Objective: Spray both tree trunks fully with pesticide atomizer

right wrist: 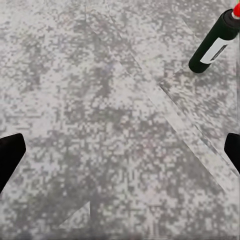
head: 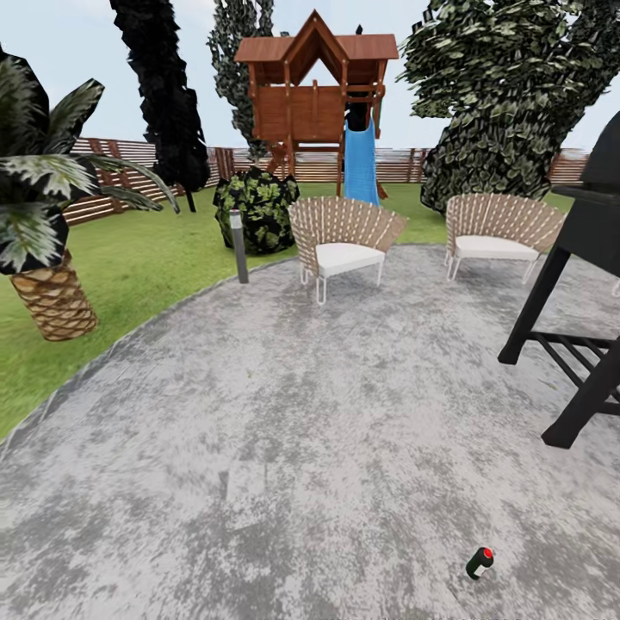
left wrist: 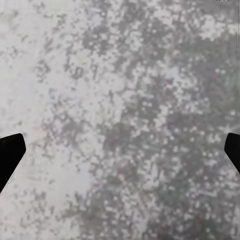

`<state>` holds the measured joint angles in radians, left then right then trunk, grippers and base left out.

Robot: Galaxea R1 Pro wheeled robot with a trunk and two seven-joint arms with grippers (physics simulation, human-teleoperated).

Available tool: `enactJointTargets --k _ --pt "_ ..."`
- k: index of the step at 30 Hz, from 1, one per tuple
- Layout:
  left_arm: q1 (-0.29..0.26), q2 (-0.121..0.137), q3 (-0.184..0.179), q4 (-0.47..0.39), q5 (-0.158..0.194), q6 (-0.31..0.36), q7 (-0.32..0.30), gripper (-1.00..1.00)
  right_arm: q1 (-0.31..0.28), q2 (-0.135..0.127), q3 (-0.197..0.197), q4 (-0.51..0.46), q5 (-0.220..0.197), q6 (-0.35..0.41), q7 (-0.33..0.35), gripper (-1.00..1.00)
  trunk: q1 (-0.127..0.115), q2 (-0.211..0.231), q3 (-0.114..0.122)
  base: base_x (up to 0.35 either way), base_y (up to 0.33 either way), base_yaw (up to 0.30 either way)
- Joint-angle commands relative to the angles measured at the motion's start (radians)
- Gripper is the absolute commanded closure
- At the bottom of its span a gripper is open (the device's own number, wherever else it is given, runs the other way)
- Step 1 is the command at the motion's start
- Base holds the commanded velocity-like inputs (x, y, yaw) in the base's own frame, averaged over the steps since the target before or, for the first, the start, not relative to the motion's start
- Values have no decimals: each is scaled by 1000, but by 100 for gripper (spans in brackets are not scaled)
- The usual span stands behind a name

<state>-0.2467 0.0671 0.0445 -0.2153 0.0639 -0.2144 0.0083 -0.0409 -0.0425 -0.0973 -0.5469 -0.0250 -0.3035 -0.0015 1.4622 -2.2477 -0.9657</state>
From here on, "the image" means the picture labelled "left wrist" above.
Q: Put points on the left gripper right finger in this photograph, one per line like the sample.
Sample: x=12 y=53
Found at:
x=232 y=149

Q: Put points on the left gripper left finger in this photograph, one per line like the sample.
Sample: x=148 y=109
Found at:
x=12 y=150

